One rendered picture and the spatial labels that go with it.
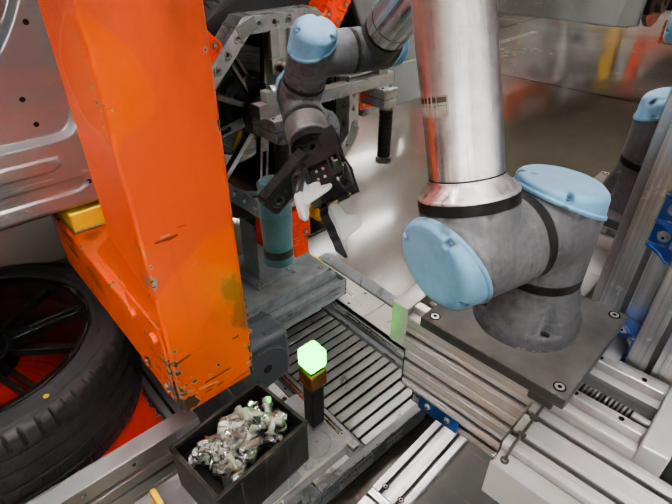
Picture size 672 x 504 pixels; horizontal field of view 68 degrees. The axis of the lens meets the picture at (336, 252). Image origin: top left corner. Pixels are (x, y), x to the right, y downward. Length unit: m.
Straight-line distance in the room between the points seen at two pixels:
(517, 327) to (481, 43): 0.37
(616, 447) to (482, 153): 0.43
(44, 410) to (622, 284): 1.09
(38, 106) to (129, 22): 0.59
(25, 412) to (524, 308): 0.95
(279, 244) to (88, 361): 0.54
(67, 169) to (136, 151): 0.56
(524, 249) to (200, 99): 0.47
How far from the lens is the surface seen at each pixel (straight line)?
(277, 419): 0.94
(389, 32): 0.86
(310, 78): 0.86
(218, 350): 0.98
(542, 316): 0.72
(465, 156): 0.54
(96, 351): 1.25
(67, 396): 1.19
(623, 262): 0.91
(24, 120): 1.26
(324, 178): 0.79
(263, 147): 1.51
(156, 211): 0.77
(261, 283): 1.77
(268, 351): 1.32
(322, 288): 1.87
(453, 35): 0.54
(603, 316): 0.85
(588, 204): 0.64
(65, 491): 1.19
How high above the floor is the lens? 1.32
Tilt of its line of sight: 34 degrees down
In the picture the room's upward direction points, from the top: straight up
